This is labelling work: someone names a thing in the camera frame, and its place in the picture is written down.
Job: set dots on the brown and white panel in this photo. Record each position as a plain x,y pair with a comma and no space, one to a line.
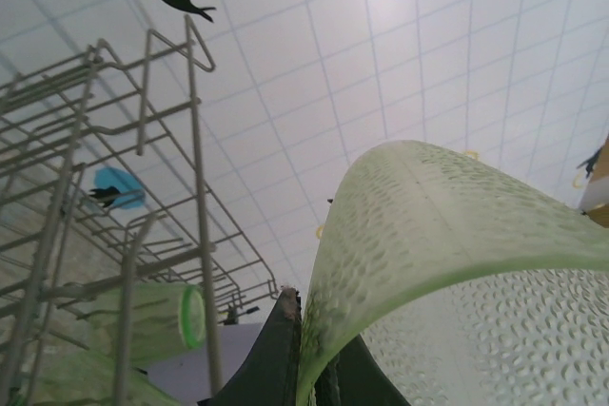
600,206

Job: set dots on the pale green textured cup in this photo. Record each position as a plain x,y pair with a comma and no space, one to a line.
428,216
85,382

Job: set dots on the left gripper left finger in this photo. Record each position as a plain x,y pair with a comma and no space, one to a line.
271,368

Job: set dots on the purple plastic cup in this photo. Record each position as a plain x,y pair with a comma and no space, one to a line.
228,349

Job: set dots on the clear green tumbler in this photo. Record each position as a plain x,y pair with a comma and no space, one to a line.
157,320

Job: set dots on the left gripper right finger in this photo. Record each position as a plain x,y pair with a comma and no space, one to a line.
357,382

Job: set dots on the blue oval black bird sticker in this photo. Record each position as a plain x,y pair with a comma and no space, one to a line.
119,192

